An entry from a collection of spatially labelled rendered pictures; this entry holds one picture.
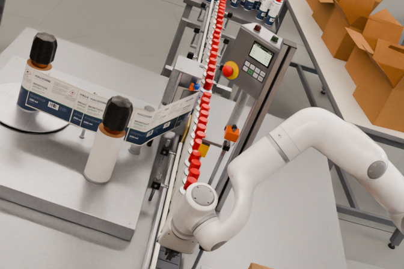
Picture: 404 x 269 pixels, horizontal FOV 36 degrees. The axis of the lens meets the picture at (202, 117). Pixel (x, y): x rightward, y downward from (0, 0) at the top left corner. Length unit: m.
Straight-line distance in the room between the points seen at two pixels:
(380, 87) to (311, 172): 1.05
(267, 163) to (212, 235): 0.22
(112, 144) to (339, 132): 0.74
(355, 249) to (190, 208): 2.54
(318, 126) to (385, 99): 2.01
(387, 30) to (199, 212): 2.92
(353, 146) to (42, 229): 0.93
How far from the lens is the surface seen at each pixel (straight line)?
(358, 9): 4.62
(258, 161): 1.55
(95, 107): 2.18
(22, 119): 2.24
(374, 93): 3.66
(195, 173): 1.90
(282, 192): 2.50
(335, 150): 1.59
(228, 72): 2.01
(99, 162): 2.01
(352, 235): 4.10
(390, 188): 1.76
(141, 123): 2.19
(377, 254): 4.07
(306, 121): 1.56
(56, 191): 1.98
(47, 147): 2.16
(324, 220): 2.47
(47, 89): 2.21
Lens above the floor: 2.11
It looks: 28 degrees down
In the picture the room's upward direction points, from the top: 22 degrees clockwise
